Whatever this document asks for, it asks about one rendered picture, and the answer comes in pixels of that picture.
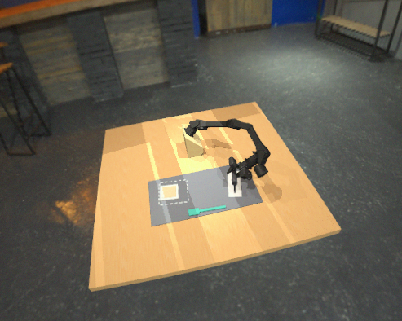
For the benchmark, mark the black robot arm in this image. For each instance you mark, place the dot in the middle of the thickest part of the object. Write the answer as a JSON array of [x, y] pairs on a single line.
[[259, 157]]

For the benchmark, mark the cream square tile with dark centre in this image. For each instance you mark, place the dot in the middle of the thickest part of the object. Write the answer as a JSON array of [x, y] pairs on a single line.
[[169, 192]]

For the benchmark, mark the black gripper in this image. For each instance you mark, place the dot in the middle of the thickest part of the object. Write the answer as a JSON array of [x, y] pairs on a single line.
[[233, 165]]

